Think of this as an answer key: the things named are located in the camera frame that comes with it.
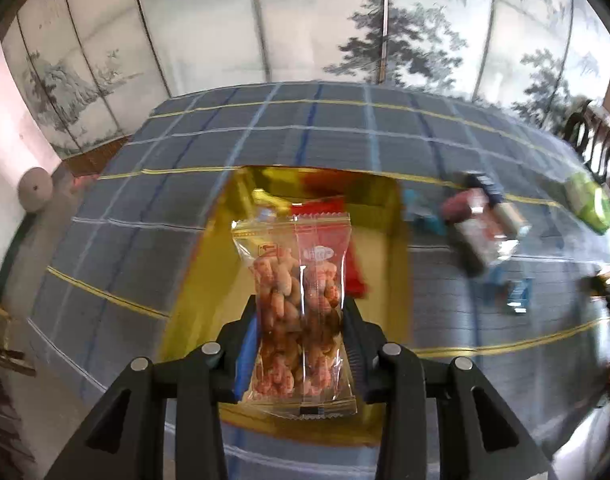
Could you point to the red box with gold lining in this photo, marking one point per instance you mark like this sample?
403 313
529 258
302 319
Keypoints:
200 280

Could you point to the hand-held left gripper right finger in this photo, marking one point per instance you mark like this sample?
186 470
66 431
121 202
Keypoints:
357 342

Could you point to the grey plaid tablecloth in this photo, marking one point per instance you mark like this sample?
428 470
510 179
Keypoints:
335 125

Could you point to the painted landscape folding screen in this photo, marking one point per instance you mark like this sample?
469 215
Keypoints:
210 20

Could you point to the dark wooden chair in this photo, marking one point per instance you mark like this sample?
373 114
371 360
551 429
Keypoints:
592 135

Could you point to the round wooden disc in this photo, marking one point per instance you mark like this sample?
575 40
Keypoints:
35 187

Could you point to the red and clear snack packet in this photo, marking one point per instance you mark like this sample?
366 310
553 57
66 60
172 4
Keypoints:
477 230

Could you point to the green snack packet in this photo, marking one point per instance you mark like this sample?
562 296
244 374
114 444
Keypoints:
590 202

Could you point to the small blue snack packet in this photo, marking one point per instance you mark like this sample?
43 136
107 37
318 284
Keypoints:
517 296
496 277

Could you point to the dark blue cracker packet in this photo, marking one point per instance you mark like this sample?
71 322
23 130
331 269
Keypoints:
505 205

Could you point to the clear peanut snack packet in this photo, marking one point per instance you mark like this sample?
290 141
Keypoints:
290 310

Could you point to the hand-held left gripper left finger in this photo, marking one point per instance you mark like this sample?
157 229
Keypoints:
244 360

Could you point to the light wooden chair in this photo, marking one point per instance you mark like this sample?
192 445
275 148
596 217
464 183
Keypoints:
5 335

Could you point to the light blue snack packet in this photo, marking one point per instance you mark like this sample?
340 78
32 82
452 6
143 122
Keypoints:
425 215

